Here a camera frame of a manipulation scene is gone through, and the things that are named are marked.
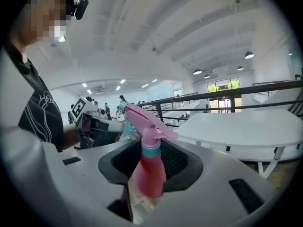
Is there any row of ceiling light panels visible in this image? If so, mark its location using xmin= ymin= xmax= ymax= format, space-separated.
xmin=81 ymin=79 xmax=159 ymax=95

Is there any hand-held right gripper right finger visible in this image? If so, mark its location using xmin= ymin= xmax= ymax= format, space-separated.
xmin=132 ymin=138 xmax=283 ymax=227

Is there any black metal railing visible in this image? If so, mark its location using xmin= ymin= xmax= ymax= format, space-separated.
xmin=136 ymin=79 xmax=303 ymax=127

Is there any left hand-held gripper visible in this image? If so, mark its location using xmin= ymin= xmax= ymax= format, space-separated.
xmin=67 ymin=95 xmax=125 ymax=150

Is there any person's head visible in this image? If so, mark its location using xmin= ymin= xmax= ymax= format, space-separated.
xmin=10 ymin=0 xmax=73 ymax=47

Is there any black head-mounted camera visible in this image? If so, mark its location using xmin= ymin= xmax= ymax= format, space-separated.
xmin=70 ymin=0 xmax=89 ymax=21

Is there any black stair railing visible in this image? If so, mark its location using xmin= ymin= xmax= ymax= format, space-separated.
xmin=286 ymin=94 xmax=303 ymax=121

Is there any person's torso in black shirt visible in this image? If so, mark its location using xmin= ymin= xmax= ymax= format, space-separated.
xmin=0 ymin=41 xmax=65 ymax=153

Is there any person's left forearm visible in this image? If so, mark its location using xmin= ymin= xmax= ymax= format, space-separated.
xmin=62 ymin=123 xmax=81 ymax=151

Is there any white curved table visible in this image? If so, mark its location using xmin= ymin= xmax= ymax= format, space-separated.
xmin=175 ymin=108 xmax=303 ymax=180

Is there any pink spray bottle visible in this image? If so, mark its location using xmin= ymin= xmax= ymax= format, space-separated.
xmin=115 ymin=102 xmax=179 ymax=200

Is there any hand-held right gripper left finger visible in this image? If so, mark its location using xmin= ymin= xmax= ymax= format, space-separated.
xmin=0 ymin=126 xmax=143 ymax=227

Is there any glass entrance door with window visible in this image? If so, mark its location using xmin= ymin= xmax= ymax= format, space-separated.
xmin=206 ymin=77 xmax=243 ymax=114

